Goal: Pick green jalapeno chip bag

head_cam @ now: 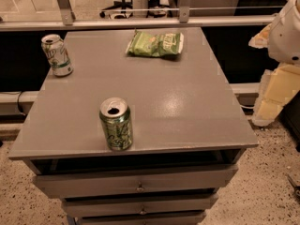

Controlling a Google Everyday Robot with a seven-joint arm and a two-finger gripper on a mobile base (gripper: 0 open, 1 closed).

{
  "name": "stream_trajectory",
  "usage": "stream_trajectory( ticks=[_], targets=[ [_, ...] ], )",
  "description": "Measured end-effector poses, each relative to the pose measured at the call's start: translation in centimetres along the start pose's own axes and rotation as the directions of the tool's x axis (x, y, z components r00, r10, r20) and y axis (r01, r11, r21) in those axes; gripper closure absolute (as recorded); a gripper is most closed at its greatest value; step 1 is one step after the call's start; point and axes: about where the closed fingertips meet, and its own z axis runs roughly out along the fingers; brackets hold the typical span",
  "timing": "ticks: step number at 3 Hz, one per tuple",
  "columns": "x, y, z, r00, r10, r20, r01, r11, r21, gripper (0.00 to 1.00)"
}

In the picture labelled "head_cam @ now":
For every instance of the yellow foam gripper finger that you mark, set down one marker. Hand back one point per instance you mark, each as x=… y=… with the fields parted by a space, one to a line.
x=277 y=88
x=261 y=40

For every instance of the green jalapeno chip bag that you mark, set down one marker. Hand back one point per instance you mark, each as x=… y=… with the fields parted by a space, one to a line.
x=167 y=45

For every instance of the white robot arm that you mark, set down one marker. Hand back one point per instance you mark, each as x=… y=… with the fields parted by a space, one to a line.
x=284 y=37

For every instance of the grey drawer cabinet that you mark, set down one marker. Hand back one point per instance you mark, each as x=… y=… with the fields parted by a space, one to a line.
x=188 y=133

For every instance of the green soda can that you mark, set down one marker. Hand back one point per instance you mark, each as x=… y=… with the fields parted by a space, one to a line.
x=115 y=117

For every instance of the white green 7up can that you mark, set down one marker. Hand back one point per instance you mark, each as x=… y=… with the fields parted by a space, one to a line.
x=57 y=55

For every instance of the metal railing frame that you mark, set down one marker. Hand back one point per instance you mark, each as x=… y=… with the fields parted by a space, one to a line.
x=38 y=15

